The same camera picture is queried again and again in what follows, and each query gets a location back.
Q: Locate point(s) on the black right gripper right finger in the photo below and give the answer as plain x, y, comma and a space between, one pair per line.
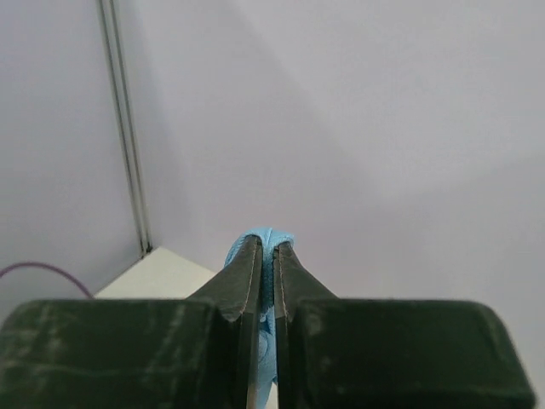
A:
335, 352

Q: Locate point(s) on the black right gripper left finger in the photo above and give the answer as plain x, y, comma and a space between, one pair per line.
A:
197, 352

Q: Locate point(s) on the light blue cloth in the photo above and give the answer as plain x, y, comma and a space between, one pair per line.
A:
267, 373

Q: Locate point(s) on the left aluminium corner post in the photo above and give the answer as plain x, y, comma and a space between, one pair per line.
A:
110, 26

